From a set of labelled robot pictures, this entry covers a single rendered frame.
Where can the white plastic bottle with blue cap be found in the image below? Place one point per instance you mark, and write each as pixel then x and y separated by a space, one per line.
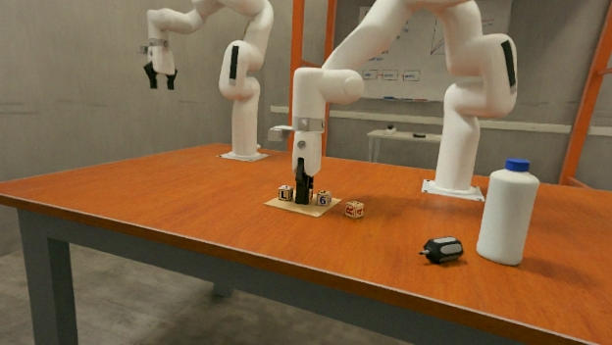
pixel 507 213

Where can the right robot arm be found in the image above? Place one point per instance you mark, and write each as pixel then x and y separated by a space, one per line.
pixel 234 84

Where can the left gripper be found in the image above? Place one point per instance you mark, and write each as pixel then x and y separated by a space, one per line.
pixel 306 159

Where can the tan square mat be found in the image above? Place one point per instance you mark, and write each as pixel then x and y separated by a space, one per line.
pixel 310 210

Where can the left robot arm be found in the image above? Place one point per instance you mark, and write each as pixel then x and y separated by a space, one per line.
pixel 468 53

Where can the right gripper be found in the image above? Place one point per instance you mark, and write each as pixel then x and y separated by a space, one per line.
pixel 161 61

